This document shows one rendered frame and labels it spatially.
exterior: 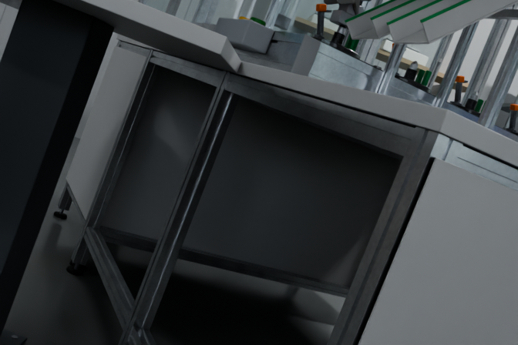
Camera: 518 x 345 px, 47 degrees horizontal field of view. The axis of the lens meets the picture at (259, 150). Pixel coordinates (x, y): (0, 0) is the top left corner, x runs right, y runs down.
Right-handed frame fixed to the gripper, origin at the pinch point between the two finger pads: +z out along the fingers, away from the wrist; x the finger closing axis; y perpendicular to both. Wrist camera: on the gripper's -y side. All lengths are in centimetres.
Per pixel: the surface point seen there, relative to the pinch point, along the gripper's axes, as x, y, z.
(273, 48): 4.5, 25.7, 0.5
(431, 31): 48, 15, -2
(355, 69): 15.9, 12.6, 9.8
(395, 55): 20.9, 4.9, 9.0
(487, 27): -240, -261, 112
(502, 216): 75, 30, 18
